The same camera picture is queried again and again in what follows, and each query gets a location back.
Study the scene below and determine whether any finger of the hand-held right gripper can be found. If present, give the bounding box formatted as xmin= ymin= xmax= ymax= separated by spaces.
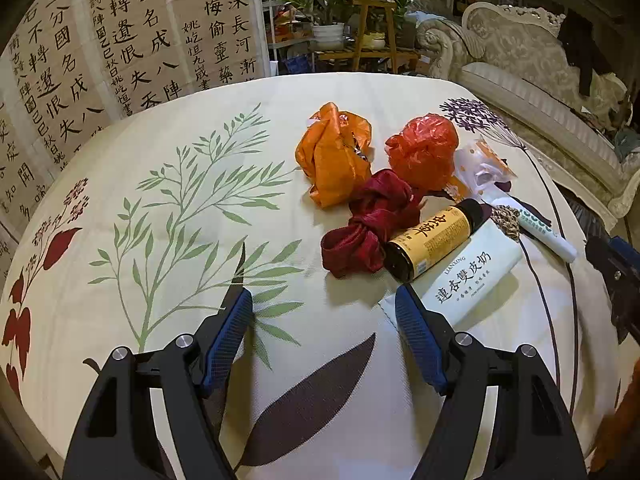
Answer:
xmin=585 ymin=239 xmax=631 ymax=291
xmin=607 ymin=236 xmax=640 ymax=273

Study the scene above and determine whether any black clothing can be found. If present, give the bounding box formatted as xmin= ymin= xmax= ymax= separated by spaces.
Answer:
xmin=557 ymin=7 xmax=613 ymax=96

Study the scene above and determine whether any brown bottle with yellow label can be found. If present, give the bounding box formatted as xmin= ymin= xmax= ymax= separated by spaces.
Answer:
xmin=383 ymin=198 xmax=485 ymax=282

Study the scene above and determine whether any teal cloth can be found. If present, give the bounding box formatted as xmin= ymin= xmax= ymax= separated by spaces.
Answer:
xmin=612 ymin=127 xmax=640 ymax=161

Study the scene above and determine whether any white tube with green print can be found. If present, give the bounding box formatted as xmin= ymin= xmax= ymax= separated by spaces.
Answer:
xmin=492 ymin=197 xmax=578 ymax=263

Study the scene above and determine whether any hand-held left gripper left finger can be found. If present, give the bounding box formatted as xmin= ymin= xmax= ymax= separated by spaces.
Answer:
xmin=62 ymin=287 xmax=253 ymax=480

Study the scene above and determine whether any potted plant in white pot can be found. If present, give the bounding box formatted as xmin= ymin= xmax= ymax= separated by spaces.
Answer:
xmin=260 ymin=0 xmax=371 ymax=51

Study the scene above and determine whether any blue crate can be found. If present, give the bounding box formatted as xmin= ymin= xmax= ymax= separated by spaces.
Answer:
xmin=282 ymin=55 xmax=316 ymax=76

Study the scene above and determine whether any dark red ribbon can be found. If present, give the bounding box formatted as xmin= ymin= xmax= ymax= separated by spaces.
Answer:
xmin=321 ymin=169 xmax=425 ymax=279

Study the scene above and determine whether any low wooden plant bench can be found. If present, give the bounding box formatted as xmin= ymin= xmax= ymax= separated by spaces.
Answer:
xmin=315 ymin=47 xmax=421 ymax=73

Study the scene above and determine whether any calligraphy paper sheet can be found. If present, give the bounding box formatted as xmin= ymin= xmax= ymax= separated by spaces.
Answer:
xmin=82 ymin=0 xmax=183 ymax=123
xmin=162 ymin=0 xmax=266 ymax=98

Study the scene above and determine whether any white sachet packet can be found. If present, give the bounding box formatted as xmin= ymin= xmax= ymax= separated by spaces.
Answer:
xmin=379 ymin=222 xmax=525 ymax=326

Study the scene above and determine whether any light orange plastic bag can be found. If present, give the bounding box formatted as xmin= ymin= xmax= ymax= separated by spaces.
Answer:
xmin=295 ymin=102 xmax=373 ymax=208

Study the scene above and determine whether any metal shelf rack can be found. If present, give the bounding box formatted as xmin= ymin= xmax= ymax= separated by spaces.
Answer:
xmin=262 ymin=0 xmax=321 ymax=78

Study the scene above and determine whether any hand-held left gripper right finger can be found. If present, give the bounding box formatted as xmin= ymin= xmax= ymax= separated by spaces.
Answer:
xmin=394 ymin=284 xmax=588 ymax=480

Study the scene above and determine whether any ornate cream sofa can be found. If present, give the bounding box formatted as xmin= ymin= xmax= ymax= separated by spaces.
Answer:
xmin=417 ymin=2 xmax=640 ymax=218

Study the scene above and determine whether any wooden stool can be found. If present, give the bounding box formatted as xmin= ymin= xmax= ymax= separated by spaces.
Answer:
xmin=350 ymin=0 xmax=401 ymax=73

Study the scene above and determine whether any red-orange plastic bag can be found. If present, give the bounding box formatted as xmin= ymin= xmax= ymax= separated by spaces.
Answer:
xmin=384 ymin=114 xmax=460 ymax=196

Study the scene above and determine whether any jute rope knot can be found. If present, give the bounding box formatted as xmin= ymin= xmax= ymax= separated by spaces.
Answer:
xmin=487 ymin=205 xmax=523 ymax=241

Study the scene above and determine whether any clear wrapper with orange print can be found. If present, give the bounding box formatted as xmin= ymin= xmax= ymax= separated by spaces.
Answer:
xmin=447 ymin=139 xmax=516 ymax=201

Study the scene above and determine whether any floral tablecloth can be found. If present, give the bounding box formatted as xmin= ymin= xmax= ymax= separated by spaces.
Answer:
xmin=0 ymin=74 xmax=631 ymax=480

